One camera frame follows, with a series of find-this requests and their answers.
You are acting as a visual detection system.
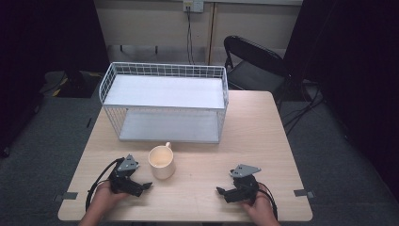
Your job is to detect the person's right hand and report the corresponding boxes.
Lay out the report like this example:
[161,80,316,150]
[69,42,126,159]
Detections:
[240,183,275,222]

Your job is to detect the wooden wall strip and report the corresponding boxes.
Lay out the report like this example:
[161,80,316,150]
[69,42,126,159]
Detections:
[204,2,219,66]

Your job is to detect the grey tape mark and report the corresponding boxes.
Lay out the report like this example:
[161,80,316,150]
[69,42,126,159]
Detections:
[293,188,316,200]

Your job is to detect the black floor cables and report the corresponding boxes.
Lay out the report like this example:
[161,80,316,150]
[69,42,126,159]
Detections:
[278,78,326,137]

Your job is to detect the black stand base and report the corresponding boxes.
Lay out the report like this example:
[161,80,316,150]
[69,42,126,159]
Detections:
[40,69,105,99]

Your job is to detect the white wire shelf rack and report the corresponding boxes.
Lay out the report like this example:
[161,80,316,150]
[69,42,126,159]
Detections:
[99,61,230,145]

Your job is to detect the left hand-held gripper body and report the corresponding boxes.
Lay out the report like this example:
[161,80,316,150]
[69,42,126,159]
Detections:
[107,153,141,198]

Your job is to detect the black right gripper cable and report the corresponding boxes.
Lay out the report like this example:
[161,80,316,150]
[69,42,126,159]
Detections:
[257,181,279,221]

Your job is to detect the cream cup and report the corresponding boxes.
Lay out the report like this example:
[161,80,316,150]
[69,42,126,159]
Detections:
[148,141,177,181]

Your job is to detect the white wall outlet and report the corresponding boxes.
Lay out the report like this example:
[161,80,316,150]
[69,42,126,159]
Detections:
[183,0,205,14]

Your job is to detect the black curtain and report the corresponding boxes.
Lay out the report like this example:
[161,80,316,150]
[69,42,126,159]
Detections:
[0,0,110,158]
[282,0,399,203]

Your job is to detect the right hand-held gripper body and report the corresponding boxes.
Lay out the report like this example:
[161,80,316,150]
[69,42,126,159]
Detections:
[225,163,263,203]

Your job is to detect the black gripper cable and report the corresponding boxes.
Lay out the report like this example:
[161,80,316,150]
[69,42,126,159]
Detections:
[257,181,279,221]
[85,157,125,213]

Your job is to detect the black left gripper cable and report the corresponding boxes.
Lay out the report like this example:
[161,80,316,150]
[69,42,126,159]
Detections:
[85,157,125,213]

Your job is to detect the black folding chair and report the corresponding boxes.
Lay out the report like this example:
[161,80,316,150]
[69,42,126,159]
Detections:
[223,35,295,99]

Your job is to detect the black power cable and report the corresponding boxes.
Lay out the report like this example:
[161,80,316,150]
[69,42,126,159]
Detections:
[185,7,196,66]

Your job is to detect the person's left hand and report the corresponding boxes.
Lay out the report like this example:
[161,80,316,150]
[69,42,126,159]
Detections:
[92,181,129,218]

